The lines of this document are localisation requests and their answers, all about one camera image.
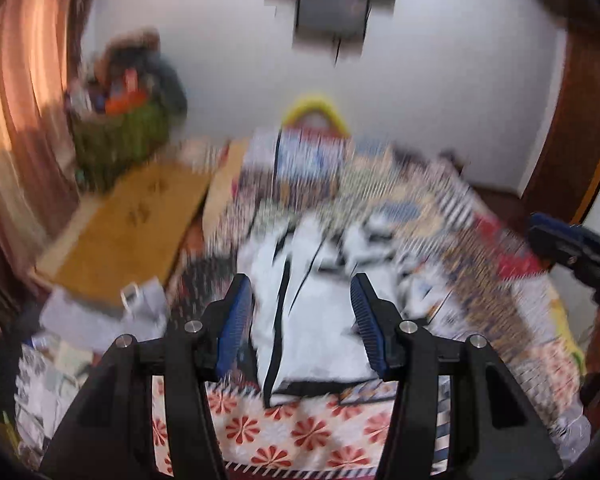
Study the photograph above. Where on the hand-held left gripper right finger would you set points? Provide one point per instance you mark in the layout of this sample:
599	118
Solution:
367	325

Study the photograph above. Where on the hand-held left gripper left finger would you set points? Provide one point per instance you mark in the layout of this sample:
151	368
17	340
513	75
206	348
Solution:
235	321

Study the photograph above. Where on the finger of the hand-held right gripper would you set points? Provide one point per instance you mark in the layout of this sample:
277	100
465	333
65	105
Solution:
555	232

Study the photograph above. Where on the black and white garment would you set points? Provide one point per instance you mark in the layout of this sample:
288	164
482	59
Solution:
320	330

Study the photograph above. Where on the patchwork printed blanket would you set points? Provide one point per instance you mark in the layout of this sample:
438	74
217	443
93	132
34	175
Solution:
480	285

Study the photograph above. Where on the brown wooden door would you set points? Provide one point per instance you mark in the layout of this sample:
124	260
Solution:
580	110

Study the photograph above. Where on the white paper sheets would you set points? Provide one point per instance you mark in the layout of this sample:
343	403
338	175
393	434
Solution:
80	320

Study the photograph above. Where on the green basket with clutter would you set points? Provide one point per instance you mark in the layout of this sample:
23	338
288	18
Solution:
120	135

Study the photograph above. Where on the orange striped curtain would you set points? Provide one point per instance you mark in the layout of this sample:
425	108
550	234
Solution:
20	85

